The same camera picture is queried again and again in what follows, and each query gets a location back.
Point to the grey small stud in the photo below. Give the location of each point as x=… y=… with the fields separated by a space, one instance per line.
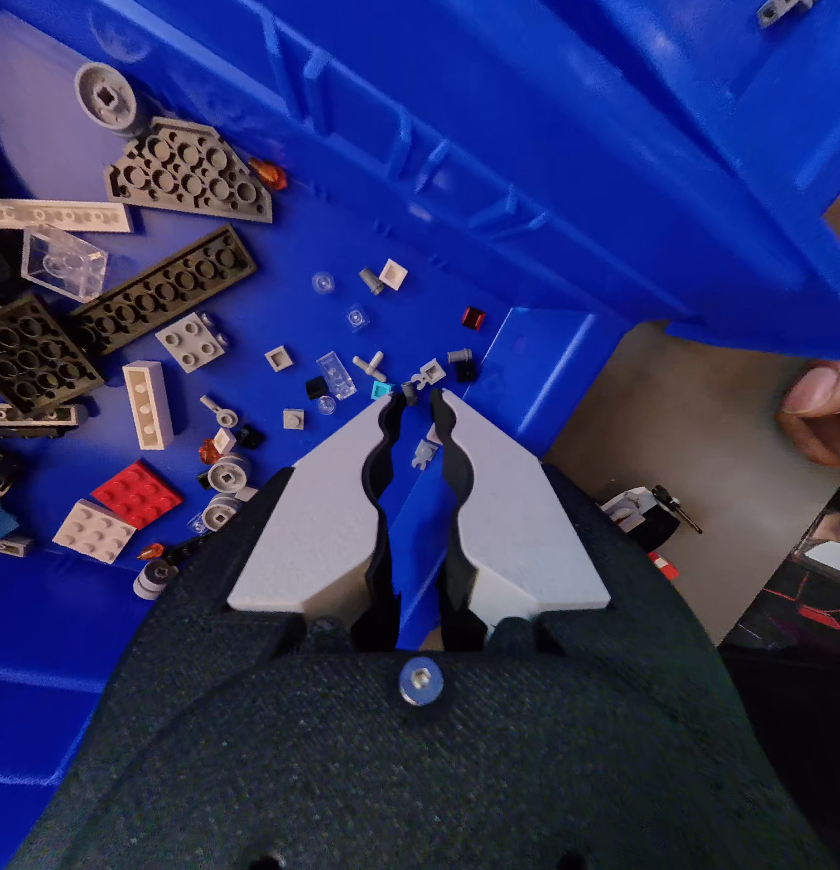
x=459 y=355

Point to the white small axle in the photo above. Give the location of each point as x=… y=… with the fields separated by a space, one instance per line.
x=369 y=365

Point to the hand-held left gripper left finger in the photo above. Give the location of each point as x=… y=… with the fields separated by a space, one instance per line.
x=311 y=516

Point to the grey round dish piece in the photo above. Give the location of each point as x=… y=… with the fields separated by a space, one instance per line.
x=106 y=102

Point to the red plate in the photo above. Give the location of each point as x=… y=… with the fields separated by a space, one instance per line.
x=138 y=493

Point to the dark grey long plate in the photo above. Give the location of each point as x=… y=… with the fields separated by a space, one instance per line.
x=165 y=289

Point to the dark printed box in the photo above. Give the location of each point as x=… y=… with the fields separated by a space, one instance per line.
x=787 y=605

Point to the black square plate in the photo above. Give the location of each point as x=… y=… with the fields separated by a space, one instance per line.
x=32 y=353

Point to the grey small plate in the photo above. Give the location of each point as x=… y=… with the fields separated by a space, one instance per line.
x=293 y=419

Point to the dark red small tile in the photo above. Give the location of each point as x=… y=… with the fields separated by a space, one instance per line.
x=473 y=318

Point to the teal small tile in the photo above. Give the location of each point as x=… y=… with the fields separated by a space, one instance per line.
x=381 y=389

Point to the grey desk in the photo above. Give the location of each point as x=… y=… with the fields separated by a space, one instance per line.
x=698 y=421

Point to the white studded plate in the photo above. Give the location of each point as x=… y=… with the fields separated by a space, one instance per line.
x=94 y=530

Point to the grey small pin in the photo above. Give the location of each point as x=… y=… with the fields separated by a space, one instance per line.
x=371 y=280

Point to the person's right hand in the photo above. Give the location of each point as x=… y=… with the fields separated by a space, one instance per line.
x=821 y=435

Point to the toy brick barrier model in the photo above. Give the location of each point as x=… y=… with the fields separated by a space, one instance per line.
x=627 y=506

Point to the grey lever piece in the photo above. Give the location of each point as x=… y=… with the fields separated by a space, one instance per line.
x=219 y=410

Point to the grey wedge plate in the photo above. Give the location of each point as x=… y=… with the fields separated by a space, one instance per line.
x=189 y=170

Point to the grey clip piece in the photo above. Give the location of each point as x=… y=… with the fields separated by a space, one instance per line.
x=425 y=454
x=431 y=371

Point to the clear round stud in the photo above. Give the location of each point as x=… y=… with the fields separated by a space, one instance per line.
x=327 y=406
x=323 y=283

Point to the orange transparent piece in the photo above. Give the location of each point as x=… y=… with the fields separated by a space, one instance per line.
x=208 y=452
x=150 y=550
x=269 y=173

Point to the clear small tile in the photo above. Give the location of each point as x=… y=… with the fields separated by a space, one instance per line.
x=356 y=317

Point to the light grey square plate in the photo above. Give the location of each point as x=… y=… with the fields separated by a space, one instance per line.
x=192 y=343

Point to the clear narrow plate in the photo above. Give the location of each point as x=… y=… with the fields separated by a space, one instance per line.
x=336 y=375

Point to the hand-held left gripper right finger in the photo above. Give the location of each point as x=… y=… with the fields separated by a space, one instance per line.
x=529 y=523

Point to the white narrow brick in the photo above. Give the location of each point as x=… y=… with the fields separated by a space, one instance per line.
x=148 y=404

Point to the blue plastic bin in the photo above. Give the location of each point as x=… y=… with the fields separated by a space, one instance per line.
x=597 y=136
x=311 y=231

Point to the black small piece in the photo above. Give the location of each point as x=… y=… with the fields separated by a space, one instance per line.
x=249 y=436
x=466 y=372
x=316 y=387

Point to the clear transparent brick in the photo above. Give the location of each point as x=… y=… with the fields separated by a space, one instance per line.
x=65 y=264

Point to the grey wheel hub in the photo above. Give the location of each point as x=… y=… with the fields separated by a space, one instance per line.
x=219 y=511
x=155 y=578
x=228 y=474

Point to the grey small square tile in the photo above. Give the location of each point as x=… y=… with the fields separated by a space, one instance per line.
x=278 y=358

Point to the grey oblong plate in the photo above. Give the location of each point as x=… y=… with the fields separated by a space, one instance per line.
x=777 y=10

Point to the white small square tile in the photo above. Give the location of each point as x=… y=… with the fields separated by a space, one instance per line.
x=393 y=274

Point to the dark grey connector pin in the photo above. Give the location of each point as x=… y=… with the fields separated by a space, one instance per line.
x=412 y=393

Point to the white long plate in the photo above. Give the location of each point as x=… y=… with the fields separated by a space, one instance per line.
x=56 y=214

